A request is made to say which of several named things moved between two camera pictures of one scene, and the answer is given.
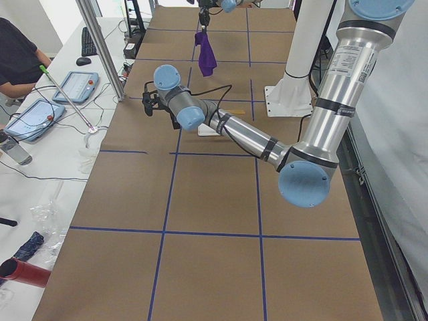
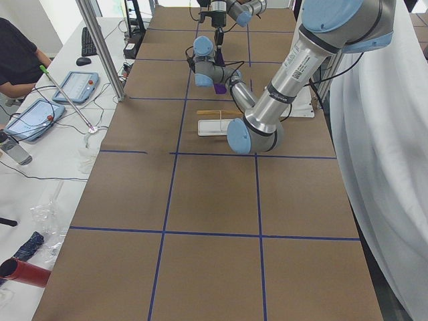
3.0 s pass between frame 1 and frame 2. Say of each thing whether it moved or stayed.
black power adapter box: stayed
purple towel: moved
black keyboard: stayed
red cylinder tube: stayed
